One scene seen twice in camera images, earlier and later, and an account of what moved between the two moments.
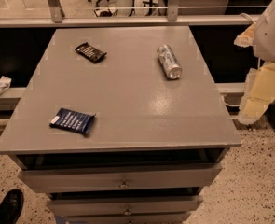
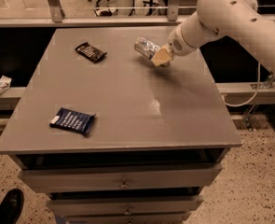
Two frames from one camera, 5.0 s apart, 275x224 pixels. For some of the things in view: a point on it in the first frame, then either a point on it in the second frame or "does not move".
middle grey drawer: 125,206 does not move
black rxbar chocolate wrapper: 89,52 does not move
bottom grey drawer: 128,217 does not move
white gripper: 269,36 → 176,43
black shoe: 8,210 does not move
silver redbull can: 170,62 → 146,47
